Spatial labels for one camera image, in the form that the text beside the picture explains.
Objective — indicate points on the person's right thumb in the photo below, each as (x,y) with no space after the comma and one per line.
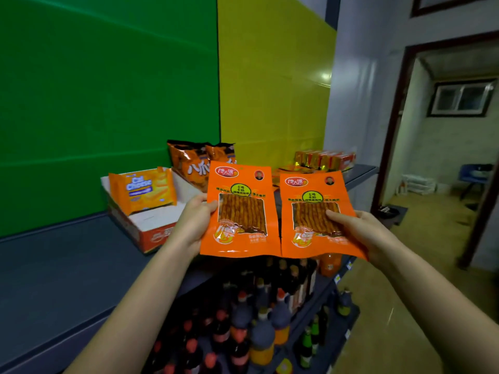
(342,220)

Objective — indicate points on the white orange cardboard box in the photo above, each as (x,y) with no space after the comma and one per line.
(152,225)

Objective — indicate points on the blue chair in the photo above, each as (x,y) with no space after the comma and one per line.
(473,176)

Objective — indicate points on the orange snack packet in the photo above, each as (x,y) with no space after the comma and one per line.
(241,210)
(312,214)

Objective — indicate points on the dark framed window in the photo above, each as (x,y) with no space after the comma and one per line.
(462,98)

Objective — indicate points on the black object on floor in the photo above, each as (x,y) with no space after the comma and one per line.
(391,214)

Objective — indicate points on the brown orange snack bag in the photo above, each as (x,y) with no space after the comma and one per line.
(222,152)
(191,163)

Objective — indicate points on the row of red gold boxes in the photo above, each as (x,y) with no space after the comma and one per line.
(325,159)

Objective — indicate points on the orange drink bottle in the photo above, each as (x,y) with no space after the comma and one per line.
(330,264)

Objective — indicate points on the dark wooden door frame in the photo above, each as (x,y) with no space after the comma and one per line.
(393,124)

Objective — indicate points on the person's left hand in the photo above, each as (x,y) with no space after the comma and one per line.
(189,225)

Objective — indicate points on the person's left forearm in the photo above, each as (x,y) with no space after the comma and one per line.
(136,315)

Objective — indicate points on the green glass bottle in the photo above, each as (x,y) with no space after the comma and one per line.
(306,348)
(315,333)

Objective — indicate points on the person's right forearm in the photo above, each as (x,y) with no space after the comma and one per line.
(440,311)

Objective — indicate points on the grey metal shelf unit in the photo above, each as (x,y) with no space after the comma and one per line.
(58,276)

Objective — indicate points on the person's right hand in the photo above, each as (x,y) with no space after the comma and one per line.
(376,237)

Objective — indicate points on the person's left thumb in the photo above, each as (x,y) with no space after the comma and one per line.
(206,204)

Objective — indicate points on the orange cracker packet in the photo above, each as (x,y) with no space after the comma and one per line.
(142,189)

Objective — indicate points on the dark framed wall picture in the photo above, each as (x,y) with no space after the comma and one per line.
(419,9)

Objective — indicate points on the white sacks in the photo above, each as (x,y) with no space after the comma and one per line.
(418,185)

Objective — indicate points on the dark bottle with yellow label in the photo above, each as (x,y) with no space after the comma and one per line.
(344,301)

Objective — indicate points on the group of dark sauce bottles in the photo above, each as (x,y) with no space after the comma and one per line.
(249,315)

